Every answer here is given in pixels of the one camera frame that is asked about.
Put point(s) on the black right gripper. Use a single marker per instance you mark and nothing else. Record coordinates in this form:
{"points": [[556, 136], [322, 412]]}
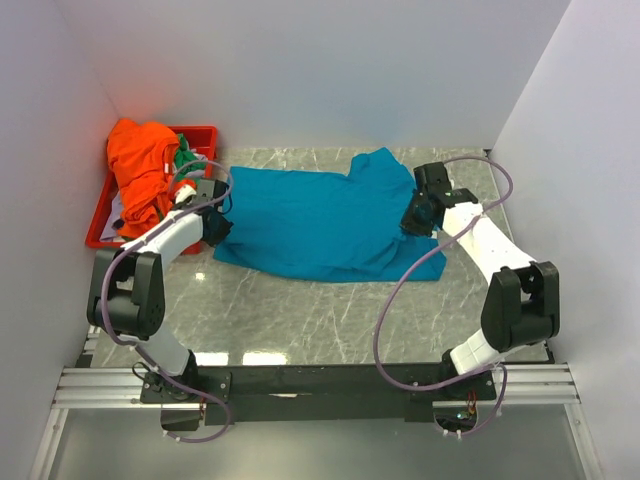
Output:
{"points": [[408, 221]]}

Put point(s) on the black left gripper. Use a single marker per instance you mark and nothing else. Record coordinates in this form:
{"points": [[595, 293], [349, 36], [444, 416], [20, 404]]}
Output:
{"points": [[214, 240]]}

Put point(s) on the blue t shirt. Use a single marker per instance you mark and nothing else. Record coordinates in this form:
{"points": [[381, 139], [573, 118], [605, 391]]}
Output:
{"points": [[324, 226]]}

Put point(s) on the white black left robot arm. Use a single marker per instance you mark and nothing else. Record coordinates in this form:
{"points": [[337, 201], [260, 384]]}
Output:
{"points": [[127, 292]]}

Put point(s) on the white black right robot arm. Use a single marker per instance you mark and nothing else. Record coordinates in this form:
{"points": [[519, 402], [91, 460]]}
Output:
{"points": [[522, 304]]}

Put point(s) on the green t shirt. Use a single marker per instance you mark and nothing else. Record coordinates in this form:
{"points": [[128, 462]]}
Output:
{"points": [[184, 168]]}

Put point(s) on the red plastic bin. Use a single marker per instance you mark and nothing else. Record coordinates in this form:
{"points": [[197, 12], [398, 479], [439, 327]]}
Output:
{"points": [[201, 137]]}

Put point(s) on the orange t shirt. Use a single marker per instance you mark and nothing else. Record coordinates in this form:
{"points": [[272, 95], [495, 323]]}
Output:
{"points": [[140, 157]]}

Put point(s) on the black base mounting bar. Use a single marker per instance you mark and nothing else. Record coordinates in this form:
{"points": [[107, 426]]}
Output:
{"points": [[328, 392]]}

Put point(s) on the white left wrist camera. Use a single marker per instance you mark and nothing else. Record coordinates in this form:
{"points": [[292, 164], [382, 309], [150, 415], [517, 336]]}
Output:
{"points": [[183, 193]]}

